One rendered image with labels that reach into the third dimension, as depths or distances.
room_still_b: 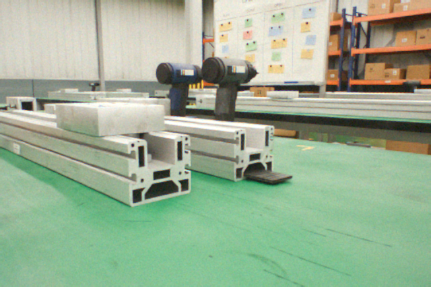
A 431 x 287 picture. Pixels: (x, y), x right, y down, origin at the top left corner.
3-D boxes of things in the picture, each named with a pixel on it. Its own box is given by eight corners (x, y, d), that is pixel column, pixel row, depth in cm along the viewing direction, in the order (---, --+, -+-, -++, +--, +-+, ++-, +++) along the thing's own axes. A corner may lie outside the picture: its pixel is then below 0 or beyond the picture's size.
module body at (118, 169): (-14, 141, 106) (-16, 111, 105) (25, 137, 113) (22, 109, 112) (130, 207, 48) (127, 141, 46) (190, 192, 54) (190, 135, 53)
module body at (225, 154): (56, 135, 119) (54, 108, 118) (86, 133, 126) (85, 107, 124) (234, 182, 60) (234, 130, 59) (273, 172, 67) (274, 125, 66)
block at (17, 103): (7, 115, 201) (5, 98, 200) (29, 114, 209) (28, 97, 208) (14, 116, 194) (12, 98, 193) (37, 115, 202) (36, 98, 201)
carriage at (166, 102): (98, 124, 94) (96, 98, 93) (136, 122, 102) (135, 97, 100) (130, 130, 83) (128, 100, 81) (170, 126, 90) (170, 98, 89)
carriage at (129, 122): (57, 143, 63) (54, 103, 62) (116, 137, 71) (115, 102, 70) (100, 156, 52) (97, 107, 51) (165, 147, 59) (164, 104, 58)
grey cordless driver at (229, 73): (196, 153, 87) (196, 56, 83) (244, 143, 102) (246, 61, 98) (222, 157, 82) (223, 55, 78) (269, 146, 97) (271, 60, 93)
